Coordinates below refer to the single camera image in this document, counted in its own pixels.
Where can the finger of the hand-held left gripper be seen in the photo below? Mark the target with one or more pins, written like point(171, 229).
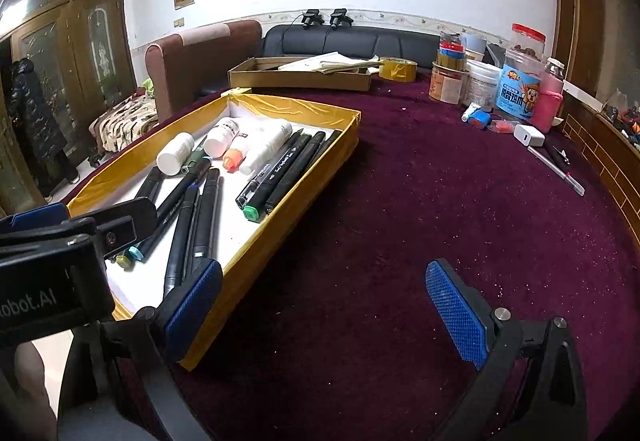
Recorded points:
point(127, 221)
point(35, 218)

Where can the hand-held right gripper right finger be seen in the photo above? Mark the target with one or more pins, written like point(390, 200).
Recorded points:
point(457, 316)

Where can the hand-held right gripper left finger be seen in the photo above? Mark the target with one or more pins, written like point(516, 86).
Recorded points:
point(195, 306)

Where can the black marker with yellow cap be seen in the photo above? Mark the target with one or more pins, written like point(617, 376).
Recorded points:
point(121, 261)

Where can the black marker with teal cap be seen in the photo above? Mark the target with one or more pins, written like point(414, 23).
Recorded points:
point(172, 211)

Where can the thick black pen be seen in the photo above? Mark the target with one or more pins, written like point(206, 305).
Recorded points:
point(180, 241)

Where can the small plain white bottle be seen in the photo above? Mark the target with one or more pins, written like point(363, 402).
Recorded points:
point(175, 153)

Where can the green lighter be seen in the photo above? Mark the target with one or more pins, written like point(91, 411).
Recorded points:
point(195, 153)

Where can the gold box with white inside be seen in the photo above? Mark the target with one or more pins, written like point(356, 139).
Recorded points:
point(280, 241)

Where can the white glue bottle orange cap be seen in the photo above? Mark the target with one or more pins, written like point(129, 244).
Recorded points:
point(235, 156)

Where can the white bottle with red label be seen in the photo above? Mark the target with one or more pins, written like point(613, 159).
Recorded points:
point(222, 136)

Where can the thin black pen white label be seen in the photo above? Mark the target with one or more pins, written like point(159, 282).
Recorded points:
point(260, 178)

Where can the black marker with green caps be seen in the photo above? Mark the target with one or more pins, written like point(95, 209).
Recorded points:
point(275, 181)

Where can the white squeeze tube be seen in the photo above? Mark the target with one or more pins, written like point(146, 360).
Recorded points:
point(265, 146)

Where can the slim black pen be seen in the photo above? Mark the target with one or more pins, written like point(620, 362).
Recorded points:
point(331, 138)

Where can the person's left forearm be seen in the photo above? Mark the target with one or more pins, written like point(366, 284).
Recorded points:
point(32, 391)

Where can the patterned blanket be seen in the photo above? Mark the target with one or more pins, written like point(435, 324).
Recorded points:
point(125, 121)

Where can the maroon velvet tablecloth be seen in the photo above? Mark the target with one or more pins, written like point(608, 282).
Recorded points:
point(400, 201)

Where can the wooden glass door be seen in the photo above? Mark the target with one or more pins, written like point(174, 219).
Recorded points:
point(85, 71)

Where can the brown armchair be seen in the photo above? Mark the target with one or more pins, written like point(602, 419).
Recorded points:
point(200, 66)

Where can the white pen with red band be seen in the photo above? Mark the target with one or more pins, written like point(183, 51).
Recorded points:
point(555, 170)

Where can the black clip pen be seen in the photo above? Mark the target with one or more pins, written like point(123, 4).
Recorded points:
point(557, 153)

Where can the white charger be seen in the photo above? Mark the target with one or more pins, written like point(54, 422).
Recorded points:
point(530, 136)

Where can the clear orange small item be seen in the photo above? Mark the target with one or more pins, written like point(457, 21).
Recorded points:
point(502, 126)

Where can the blue and orange small case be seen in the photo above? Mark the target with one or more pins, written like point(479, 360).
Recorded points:
point(482, 119)

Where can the small white tube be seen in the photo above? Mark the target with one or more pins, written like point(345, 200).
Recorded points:
point(469, 113)

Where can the flat cardboard box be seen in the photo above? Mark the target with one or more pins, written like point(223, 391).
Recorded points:
point(280, 80)

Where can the wooden cabinet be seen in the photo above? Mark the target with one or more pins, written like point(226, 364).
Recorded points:
point(610, 161)

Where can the clear jar with orange label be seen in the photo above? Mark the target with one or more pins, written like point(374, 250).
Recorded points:
point(446, 86)

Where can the pink yarn spool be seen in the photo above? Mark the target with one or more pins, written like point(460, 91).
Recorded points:
point(547, 103)

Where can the white plastic jar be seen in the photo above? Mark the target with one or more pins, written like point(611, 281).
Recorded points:
point(481, 86)

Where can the blue label jar red lid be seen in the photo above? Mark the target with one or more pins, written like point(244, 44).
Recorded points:
point(522, 81)

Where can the gold tape roll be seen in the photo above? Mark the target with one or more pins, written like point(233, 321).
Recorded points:
point(397, 70)

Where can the stack of papers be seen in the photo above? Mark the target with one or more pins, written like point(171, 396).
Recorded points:
point(330, 63)

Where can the clutter of small toys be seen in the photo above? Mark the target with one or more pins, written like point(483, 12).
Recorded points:
point(625, 118)

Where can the stack of coloured tape rolls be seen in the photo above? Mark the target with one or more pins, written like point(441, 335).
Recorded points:
point(452, 51)

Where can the black clamp device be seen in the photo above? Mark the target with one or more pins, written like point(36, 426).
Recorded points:
point(311, 19)
point(341, 18)

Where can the black leather sofa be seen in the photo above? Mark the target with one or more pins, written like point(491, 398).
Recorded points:
point(370, 43)

